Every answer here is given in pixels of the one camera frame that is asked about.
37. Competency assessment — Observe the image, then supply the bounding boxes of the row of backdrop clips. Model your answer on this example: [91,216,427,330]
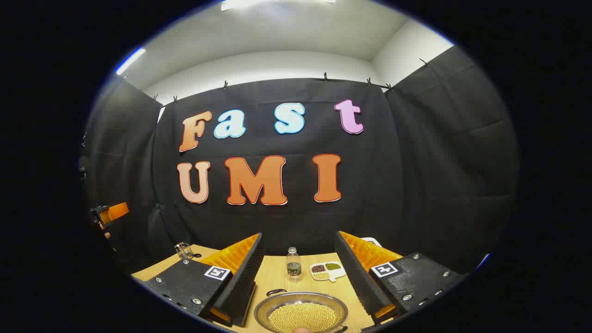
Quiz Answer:
[150,58,428,103]

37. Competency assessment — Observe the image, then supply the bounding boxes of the ceiling light strip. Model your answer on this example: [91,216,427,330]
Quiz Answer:
[221,0,336,11]
[116,46,146,75]

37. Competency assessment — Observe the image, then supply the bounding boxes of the white divided plate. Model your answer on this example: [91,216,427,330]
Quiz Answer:
[309,261,347,283]

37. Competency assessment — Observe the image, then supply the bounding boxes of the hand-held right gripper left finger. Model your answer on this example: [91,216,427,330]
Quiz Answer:
[143,233,266,328]

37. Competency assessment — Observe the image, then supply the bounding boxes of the clear plastic water bottle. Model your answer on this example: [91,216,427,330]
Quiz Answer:
[286,247,302,283]

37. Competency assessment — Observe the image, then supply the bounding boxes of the black backdrop cloth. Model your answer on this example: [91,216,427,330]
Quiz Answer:
[80,45,521,278]

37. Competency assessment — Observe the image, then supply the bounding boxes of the steel pot with black handles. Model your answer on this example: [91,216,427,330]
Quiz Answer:
[253,289,349,333]

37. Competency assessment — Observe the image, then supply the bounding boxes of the pile of yellow soybeans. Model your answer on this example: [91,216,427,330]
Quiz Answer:
[268,303,338,333]

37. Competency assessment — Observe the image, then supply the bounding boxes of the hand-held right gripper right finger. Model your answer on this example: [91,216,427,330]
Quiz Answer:
[334,230,465,324]

